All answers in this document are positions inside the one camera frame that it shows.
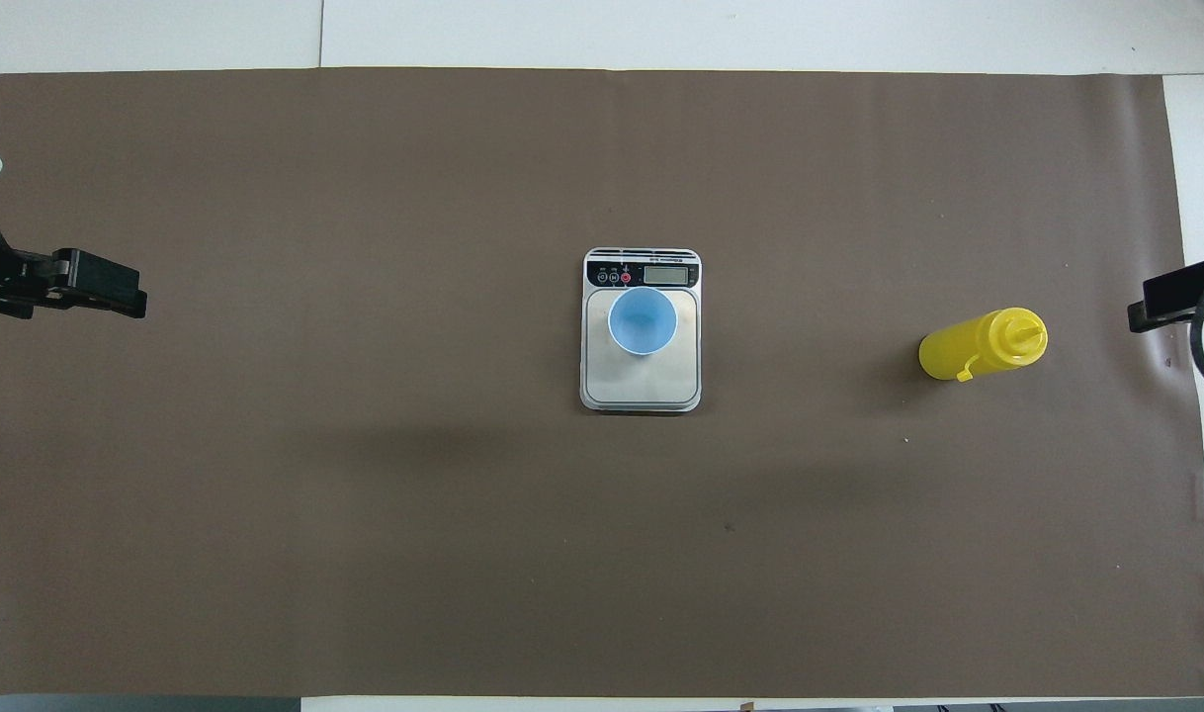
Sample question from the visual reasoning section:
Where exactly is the silver digital kitchen scale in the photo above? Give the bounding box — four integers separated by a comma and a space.
579, 247, 703, 412

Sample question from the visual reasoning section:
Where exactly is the brown table mat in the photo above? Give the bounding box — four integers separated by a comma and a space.
0, 67, 1204, 698

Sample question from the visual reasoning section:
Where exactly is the light blue plastic cup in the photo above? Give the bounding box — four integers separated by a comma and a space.
608, 287, 678, 356

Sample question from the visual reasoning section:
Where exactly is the yellow squeeze bottle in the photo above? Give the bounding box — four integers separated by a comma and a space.
919, 308, 1049, 383

